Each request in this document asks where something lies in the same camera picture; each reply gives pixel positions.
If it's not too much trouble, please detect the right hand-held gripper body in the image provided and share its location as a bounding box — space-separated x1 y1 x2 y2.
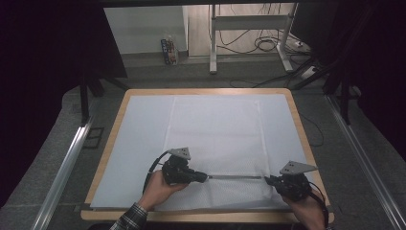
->
273 160 319 203

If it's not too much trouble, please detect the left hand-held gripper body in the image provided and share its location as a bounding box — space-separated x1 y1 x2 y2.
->
161 147 196 186

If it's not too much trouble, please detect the white mesh laundry bag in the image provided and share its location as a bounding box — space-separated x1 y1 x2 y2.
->
153 95 276 213

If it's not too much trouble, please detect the person's left hand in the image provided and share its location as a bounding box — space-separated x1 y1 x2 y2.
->
137 170 190 213

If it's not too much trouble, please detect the person's right hand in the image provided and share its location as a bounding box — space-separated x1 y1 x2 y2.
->
281 191 327 228

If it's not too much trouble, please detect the wooden-edged table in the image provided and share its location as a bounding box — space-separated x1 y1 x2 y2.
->
80 87 335 224

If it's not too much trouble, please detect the white table mat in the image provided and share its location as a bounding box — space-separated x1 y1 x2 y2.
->
89 93 316 211

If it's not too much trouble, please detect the black metal stand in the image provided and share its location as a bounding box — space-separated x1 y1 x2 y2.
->
79 74 131 127
289 56 355 127

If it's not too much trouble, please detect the white power strip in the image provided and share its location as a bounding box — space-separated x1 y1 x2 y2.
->
300 65 321 81

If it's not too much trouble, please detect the clear pack of bottles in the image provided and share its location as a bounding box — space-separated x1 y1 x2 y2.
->
160 31 180 66

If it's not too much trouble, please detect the dark curtain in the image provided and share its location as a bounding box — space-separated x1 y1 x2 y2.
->
0 0 129 209
290 0 406 161

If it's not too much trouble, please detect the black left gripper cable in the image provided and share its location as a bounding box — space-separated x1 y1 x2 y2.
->
141 149 170 195

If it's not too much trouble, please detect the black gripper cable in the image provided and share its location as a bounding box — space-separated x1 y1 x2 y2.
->
306 181 330 228
141 149 170 195

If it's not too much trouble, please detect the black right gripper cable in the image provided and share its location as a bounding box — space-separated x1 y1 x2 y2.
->
306 181 330 228

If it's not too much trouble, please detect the thin black floor cable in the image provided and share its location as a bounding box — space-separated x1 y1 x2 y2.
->
299 112 326 149

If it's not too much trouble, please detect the aluminium floor rail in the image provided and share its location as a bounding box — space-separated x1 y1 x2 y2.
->
30 116 96 230
325 94 406 230

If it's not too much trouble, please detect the black rectangular floor frame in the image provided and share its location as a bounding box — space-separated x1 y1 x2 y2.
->
82 126 105 150

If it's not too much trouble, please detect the white metal desk frame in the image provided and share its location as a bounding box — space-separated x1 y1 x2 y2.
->
208 3 300 76

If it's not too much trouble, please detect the tangle of black floor cables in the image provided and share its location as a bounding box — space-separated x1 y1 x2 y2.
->
215 3 309 56

